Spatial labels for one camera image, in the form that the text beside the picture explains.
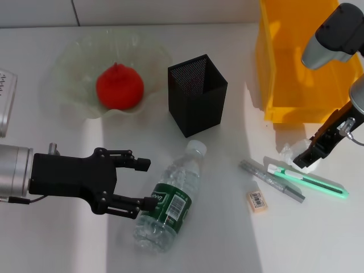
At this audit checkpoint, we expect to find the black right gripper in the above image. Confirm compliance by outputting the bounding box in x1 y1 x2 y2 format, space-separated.
292 101 363 170

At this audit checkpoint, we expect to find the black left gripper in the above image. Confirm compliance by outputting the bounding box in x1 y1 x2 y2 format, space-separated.
28 147 159 220

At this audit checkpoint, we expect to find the white paper ball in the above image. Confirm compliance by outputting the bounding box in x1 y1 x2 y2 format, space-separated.
278 139 324 175

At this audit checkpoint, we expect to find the mint green utility knife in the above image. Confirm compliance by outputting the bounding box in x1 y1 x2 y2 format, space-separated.
266 163 350 200

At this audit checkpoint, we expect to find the clear water bottle green label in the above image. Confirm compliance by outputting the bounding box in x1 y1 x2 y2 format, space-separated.
132 139 208 253

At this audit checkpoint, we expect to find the red-orange round fruit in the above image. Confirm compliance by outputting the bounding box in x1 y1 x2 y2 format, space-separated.
96 62 144 110

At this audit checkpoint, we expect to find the silver glitter pen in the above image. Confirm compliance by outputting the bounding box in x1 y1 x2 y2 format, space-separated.
238 159 306 204

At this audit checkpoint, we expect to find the beige eraser with barcode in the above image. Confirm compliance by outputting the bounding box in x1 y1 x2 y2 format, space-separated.
246 189 269 218

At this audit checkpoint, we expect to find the black mesh pen holder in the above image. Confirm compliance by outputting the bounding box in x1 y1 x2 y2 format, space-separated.
167 53 229 139

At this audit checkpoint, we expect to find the clear wavy glass fruit plate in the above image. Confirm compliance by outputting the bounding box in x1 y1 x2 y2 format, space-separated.
39 30 173 119

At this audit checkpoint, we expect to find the yellow plastic bin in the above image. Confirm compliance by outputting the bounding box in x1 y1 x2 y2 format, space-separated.
254 0 363 124

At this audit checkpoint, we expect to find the right arm cable with connector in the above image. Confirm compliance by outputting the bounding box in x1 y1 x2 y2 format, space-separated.
337 117 364 143

